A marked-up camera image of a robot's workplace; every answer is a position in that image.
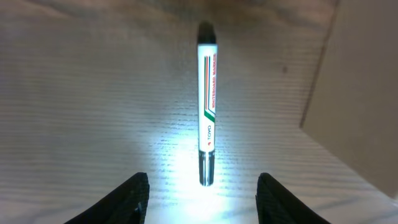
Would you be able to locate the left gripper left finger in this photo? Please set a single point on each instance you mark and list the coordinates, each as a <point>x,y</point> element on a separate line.
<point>126,204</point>

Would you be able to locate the cardboard box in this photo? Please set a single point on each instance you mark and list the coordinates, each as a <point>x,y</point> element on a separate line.
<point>353,107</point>

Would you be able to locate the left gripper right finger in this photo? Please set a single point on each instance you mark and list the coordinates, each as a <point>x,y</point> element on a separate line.
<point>276,204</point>

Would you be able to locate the black whiteboard marker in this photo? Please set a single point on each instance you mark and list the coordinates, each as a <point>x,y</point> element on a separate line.
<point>207,57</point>

